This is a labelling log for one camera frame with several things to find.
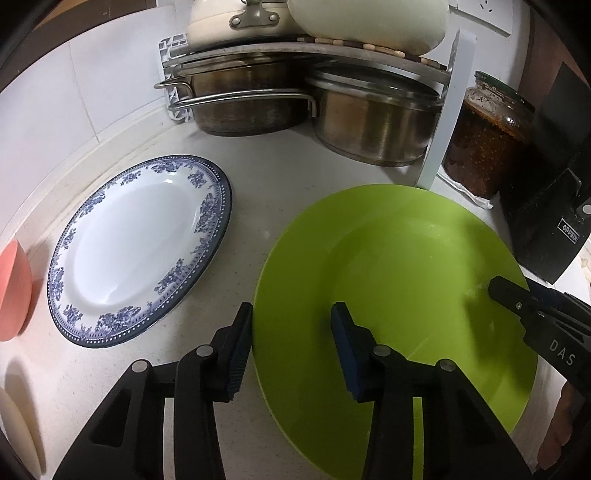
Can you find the person's right hand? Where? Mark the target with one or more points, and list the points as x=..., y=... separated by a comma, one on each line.
x=558, y=438

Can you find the black knife block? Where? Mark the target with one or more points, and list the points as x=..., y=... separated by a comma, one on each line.
x=540, y=207

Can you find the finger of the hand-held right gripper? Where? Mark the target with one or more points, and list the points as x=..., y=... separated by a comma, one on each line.
x=508, y=295

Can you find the reddish pink bowl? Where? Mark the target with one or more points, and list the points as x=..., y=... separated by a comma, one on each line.
x=14, y=290

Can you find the cream kettle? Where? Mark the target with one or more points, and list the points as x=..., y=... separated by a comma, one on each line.
x=369, y=23

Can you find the beaded wooden mat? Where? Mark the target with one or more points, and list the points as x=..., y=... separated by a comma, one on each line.
x=383, y=50

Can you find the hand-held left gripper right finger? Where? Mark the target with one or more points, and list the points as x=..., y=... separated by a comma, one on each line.
x=344, y=350

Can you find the white kitchen rack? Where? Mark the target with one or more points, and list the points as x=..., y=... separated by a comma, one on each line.
x=443, y=138

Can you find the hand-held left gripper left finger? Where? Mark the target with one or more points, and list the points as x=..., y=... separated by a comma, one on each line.
x=235, y=364

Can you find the green plate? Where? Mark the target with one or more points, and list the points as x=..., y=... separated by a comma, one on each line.
x=392, y=258

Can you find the white paper towel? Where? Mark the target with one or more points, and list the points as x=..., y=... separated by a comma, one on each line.
x=466, y=191

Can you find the blue floral white plate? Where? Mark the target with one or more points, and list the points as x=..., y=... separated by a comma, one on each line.
x=138, y=240

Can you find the white wall socket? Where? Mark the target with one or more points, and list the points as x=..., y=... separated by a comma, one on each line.
x=485, y=14

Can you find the cream pot with steel lid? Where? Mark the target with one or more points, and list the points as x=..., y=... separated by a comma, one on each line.
x=207, y=23

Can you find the glass jar of chili sauce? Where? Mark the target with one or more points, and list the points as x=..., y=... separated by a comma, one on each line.
x=485, y=143

